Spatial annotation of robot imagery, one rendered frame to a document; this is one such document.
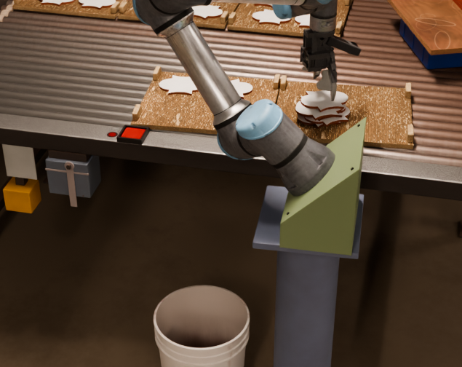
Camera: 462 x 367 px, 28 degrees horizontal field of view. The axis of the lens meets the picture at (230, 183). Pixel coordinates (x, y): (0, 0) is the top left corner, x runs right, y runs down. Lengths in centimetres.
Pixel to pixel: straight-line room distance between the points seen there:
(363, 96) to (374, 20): 65
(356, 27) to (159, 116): 96
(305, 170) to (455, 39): 97
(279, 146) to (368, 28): 122
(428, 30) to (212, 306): 116
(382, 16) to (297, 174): 136
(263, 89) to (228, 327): 79
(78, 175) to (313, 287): 80
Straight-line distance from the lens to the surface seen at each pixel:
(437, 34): 310
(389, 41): 331
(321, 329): 258
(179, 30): 236
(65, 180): 281
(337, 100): 275
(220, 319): 304
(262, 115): 224
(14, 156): 287
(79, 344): 336
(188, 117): 274
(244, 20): 339
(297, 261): 242
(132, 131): 270
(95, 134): 273
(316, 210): 224
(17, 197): 292
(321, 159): 230
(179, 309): 301
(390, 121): 276
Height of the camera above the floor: 228
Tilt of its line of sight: 33 degrees down
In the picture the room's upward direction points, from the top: straight up
